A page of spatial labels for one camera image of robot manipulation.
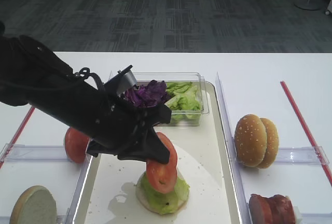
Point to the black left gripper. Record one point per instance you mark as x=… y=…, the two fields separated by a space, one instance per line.
x=119 y=128

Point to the tomato slice placed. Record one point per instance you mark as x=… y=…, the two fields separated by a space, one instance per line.
x=162 y=177
x=173 y=154

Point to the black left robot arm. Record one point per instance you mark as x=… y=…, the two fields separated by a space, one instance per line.
x=32 y=74

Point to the green lettuce in container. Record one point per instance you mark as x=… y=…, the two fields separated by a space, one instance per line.
x=184 y=103

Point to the lettuce leaf on bun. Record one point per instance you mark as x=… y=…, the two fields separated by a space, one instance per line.
x=160 y=200

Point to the sliced meat patties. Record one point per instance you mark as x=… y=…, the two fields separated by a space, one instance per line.
x=275 y=209

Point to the bottom bun on tray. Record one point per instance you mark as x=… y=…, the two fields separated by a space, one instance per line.
x=145 y=200

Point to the purple cabbage leaves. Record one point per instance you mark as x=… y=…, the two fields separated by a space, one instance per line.
x=149 y=95

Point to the clear plastic salad container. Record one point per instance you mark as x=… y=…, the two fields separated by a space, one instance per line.
x=145 y=78

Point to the sesame bun front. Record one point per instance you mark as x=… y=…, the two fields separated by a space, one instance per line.
x=250 y=139

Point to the sesame bun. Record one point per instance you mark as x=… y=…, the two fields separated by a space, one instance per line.
x=250 y=139
x=272 y=144

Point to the sesame bun rear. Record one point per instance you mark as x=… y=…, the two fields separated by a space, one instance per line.
x=272 y=144

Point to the cut bun half left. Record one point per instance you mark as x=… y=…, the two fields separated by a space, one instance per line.
x=35 y=205

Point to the clear left upper track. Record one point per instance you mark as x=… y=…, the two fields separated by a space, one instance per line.
x=33 y=153

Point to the clear track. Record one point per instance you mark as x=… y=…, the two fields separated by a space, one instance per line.
x=33 y=153
x=303 y=155

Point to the white pusher block right lower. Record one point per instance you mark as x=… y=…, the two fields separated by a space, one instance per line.
x=298 y=215

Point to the clear right upper track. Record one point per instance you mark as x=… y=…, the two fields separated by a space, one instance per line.
x=303 y=155

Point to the grey floor stand base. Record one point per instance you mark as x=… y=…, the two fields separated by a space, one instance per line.
x=308 y=5

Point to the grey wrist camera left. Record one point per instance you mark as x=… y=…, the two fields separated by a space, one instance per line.
x=121 y=82

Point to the clear left divider wall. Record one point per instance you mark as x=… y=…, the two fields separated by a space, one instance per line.
x=79 y=205

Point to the red left rail strip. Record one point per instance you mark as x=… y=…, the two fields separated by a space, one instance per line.
x=20 y=130

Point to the red rail strip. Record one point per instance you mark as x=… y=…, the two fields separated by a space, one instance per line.
x=20 y=130
x=319 y=152

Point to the red right rail strip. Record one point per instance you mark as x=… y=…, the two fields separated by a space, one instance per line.
x=319 y=152

